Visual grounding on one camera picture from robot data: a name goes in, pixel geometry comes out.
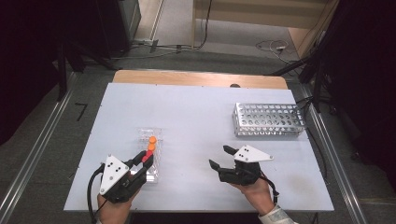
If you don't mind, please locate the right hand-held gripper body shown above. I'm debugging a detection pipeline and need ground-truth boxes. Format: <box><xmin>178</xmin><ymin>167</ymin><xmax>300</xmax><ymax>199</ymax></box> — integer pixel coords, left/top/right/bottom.
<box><xmin>218</xmin><ymin>144</ymin><xmax>275</xmax><ymax>186</ymax></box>

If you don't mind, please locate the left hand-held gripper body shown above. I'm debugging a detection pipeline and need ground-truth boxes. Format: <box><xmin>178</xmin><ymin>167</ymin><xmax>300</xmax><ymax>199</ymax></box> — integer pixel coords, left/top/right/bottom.
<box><xmin>98</xmin><ymin>154</ymin><xmax>148</xmax><ymax>204</ymax></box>

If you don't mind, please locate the metal test tube rack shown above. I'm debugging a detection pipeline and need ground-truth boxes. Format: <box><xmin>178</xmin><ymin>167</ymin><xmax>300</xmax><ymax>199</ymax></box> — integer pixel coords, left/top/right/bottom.
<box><xmin>232</xmin><ymin>102</ymin><xmax>306</xmax><ymax>138</ymax></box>

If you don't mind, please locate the person's right hand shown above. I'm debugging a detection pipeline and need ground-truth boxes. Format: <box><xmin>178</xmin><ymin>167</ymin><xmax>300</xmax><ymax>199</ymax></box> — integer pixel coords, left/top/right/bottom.
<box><xmin>230</xmin><ymin>176</ymin><xmax>276</xmax><ymax>217</ymax></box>

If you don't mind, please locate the person's left hand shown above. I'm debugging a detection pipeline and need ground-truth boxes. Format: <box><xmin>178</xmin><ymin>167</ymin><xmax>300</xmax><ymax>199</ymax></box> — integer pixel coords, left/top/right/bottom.
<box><xmin>96</xmin><ymin>190</ymin><xmax>139</xmax><ymax>224</ymax></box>

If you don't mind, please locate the black metal stand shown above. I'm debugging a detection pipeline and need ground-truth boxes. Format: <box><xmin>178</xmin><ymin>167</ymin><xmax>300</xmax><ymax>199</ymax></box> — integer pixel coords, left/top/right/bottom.
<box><xmin>270</xmin><ymin>40</ymin><xmax>332</xmax><ymax>114</ymax></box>
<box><xmin>55</xmin><ymin>40</ymin><xmax>120</xmax><ymax>102</ymax></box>

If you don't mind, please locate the wooden cabinet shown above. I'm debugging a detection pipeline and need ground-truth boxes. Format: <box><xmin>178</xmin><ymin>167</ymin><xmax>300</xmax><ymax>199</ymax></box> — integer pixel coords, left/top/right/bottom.
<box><xmin>191</xmin><ymin>0</ymin><xmax>339</xmax><ymax>60</ymax></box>

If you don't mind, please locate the grey computer case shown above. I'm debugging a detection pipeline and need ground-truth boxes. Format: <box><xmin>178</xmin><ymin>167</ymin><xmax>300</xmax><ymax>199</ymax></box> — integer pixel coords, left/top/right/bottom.
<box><xmin>117</xmin><ymin>0</ymin><xmax>142</xmax><ymax>43</ymax></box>

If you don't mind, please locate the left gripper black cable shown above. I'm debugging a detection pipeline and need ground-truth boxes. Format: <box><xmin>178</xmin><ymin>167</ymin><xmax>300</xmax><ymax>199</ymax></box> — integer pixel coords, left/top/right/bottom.
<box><xmin>87</xmin><ymin>162</ymin><xmax>107</xmax><ymax>224</ymax></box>

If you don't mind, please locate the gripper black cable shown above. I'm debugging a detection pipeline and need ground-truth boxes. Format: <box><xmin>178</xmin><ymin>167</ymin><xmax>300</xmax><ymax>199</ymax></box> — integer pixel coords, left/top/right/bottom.
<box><xmin>87</xmin><ymin>162</ymin><xmax>107</xmax><ymax>224</ymax></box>
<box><xmin>258</xmin><ymin>174</ymin><xmax>280</xmax><ymax>204</ymax></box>

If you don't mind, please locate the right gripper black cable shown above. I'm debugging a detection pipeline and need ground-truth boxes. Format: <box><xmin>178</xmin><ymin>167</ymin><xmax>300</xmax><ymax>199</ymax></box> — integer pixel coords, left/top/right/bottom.
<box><xmin>258</xmin><ymin>174</ymin><xmax>280</xmax><ymax>204</ymax></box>

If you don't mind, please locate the black floor cable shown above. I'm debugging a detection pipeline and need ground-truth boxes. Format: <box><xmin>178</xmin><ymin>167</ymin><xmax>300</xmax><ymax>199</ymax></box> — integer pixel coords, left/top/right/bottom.
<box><xmin>304</xmin><ymin>101</ymin><xmax>329</xmax><ymax>180</ymax></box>

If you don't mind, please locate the aluminium floor rail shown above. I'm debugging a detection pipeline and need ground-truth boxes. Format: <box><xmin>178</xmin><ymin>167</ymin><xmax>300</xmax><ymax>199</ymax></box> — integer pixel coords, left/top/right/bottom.
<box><xmin>0</xmin><ymin>72</ymin><xmax>78</xmax><ymax>217</ymax></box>
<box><xmin>297</xmin><ymin>82</ymin><xmax>370</xmax><ymax>224</ymax></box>

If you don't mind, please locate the white floor cable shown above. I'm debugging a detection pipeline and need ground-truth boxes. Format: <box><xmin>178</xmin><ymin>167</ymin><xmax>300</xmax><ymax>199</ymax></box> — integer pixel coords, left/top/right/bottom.
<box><xmin>255</xmin><ymin>39</ymin><xmax>297</xmax><ymax>64</ymax></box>

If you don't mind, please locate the black hanging cable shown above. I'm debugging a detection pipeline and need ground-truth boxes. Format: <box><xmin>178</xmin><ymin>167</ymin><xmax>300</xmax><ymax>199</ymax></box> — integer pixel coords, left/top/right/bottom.
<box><xmin>192</xmin><ymin>0</ymin><xmax>213</xmax><ymax>50</ymax></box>

